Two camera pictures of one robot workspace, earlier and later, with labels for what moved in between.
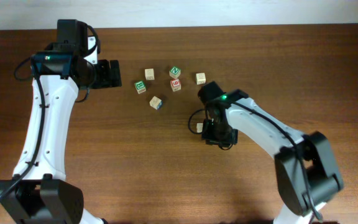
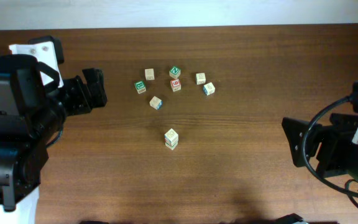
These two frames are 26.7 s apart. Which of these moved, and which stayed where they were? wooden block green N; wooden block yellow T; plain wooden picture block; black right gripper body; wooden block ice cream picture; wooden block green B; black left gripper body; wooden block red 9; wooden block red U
Moved: black left gripper body; wooden block red U; black right gripper body
Stayed: wooden block green N; wooden block ice cream picture; wooden block red 9; plain wooden picture block; wooden block yellow T; wooden block green B
